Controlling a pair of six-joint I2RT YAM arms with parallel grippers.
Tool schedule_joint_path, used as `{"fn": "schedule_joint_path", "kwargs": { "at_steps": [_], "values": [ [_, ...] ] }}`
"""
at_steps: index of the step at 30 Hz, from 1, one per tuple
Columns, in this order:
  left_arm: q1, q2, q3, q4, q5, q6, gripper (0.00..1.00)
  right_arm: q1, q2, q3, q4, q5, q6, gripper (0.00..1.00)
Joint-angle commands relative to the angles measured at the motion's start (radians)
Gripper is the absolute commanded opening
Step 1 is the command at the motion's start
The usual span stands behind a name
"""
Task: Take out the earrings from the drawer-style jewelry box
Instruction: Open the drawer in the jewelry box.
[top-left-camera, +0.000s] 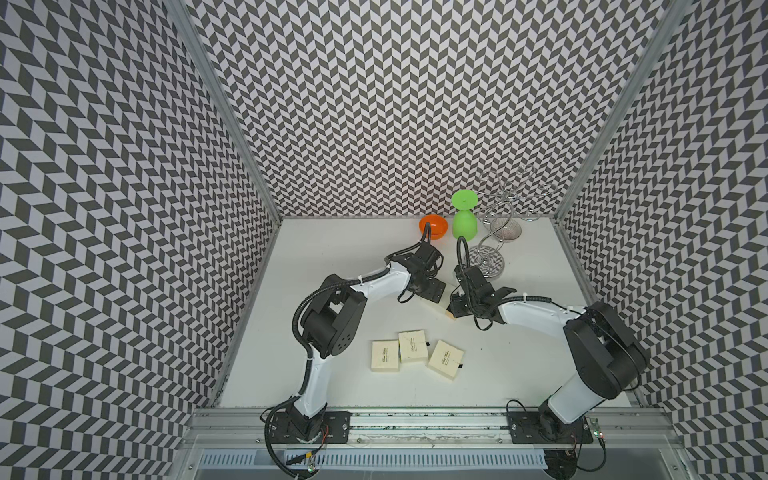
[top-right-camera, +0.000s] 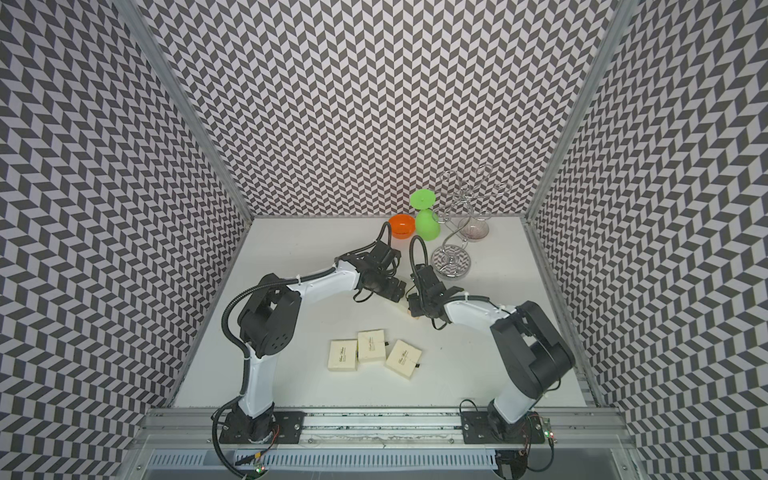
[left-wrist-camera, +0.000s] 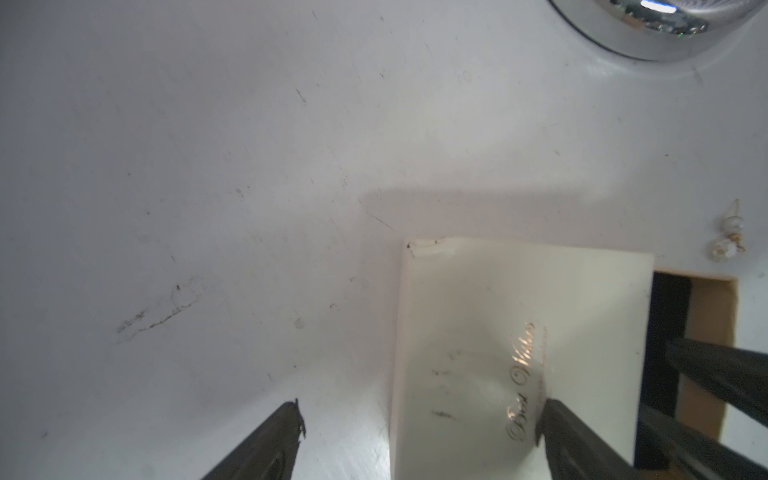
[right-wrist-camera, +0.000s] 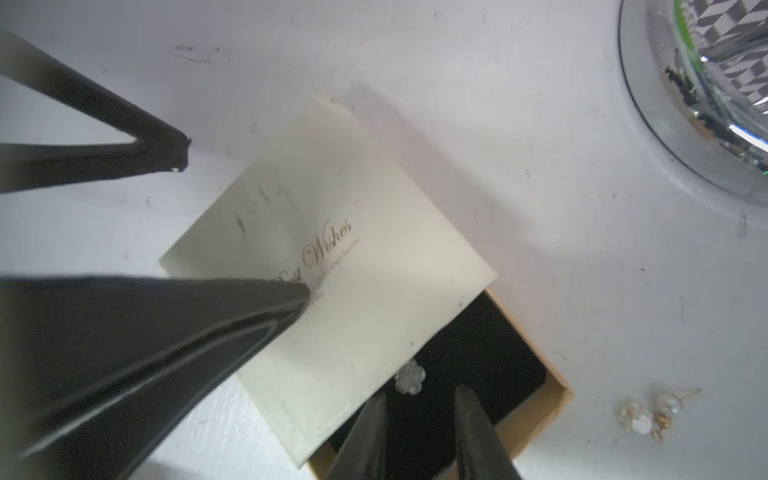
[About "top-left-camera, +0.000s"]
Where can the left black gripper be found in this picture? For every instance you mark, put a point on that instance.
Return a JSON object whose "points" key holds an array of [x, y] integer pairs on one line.
{"points": [[435, 290]]}

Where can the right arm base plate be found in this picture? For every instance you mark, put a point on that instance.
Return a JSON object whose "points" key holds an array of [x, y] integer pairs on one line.
{"points": [[522, 427]]}

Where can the silver jewelry stand front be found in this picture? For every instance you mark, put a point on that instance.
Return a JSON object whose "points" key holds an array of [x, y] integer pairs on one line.
{"points": [[489, 261]]}

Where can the green plastic stand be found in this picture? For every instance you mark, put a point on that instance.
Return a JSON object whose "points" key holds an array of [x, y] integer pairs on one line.
{"points": [[464, 221]]}

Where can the orange bowl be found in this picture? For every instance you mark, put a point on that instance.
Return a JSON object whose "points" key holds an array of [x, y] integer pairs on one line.
{"points": [[436, 224]]}

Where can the cream drawer jewelry box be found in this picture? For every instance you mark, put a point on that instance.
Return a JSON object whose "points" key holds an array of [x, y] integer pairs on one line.
{"points": [[441, 308]]}

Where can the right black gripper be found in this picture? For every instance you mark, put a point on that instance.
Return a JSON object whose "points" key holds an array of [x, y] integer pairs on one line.
{"points": [[456, 310]]}

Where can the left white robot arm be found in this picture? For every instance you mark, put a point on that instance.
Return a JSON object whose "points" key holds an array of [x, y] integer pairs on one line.
{"points": [[326, 321]]}

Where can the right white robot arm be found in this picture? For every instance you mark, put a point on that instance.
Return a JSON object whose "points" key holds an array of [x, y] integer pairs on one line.
{"points": [[606, 354]]}

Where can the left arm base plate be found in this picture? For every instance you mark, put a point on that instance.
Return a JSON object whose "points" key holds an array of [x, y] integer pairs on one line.
{"points": [[331, 427]]}

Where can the silver wire jewelry tree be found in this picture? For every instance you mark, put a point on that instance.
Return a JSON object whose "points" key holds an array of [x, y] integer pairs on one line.
{"points": [[510, 202]]}

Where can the aluminium mounting rail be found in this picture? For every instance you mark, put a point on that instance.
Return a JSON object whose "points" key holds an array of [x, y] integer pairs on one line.
{"points": [[483, 427]]}

